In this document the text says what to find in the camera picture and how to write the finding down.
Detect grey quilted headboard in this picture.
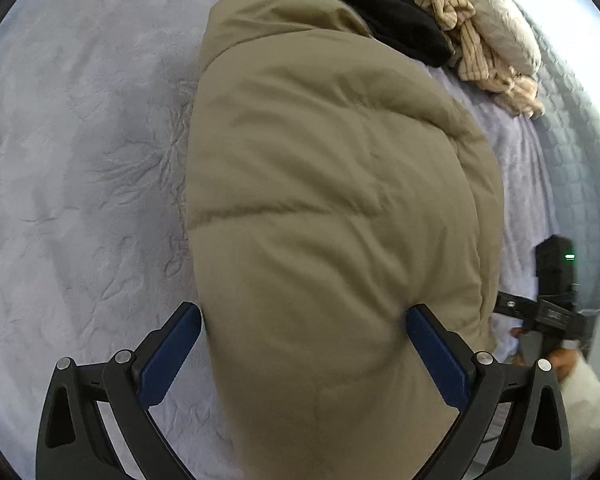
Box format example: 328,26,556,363
524,14,600,315

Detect lavender plush bed blanket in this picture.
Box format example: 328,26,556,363
0,0,555,479

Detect cream cable knit sweater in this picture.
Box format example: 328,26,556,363
467,0,541,77

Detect person's right hand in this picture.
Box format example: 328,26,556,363
509,327,581,382

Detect white fuzzy sleeve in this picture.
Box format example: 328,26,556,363
560,315,600,479

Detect beige ribbed knit garment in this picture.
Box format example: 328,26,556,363
415,0,545,118

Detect tan puffer jacket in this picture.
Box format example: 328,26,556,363
186,0,504,479

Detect black tracker box on right gripper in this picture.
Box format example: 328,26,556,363
534,235,577,311

